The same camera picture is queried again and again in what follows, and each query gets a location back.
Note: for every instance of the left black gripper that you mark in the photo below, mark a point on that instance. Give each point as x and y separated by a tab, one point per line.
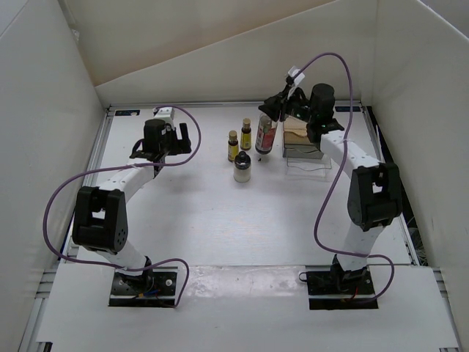
181	146

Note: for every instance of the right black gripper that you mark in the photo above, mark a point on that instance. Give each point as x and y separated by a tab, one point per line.
281	100

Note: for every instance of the red label sauce bottle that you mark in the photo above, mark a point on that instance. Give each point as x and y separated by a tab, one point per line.
265	134

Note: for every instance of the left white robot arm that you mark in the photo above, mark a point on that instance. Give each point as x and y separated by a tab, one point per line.
101	220

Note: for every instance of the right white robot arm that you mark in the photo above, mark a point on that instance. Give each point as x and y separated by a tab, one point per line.
374	198

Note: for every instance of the rear yellow label bottle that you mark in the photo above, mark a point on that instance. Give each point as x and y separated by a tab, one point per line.
245	142

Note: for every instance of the yellow label bottle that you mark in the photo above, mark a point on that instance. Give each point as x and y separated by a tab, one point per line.
233	146
245	142

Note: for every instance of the front yellow label bottle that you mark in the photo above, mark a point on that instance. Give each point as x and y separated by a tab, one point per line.
233	146

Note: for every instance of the tiered clear acrylic rack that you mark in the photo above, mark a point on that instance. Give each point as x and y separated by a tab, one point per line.
302	158

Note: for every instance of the white powder jar black cap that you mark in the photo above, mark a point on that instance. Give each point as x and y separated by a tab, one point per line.
242	167

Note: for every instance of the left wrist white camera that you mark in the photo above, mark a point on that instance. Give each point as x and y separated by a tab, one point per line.
163	113

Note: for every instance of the aluminium table frame rail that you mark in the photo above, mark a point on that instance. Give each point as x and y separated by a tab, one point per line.
204	104

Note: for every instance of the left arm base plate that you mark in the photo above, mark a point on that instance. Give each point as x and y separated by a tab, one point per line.
157	290

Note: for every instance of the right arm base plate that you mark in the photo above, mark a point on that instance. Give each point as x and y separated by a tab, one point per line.
326	296

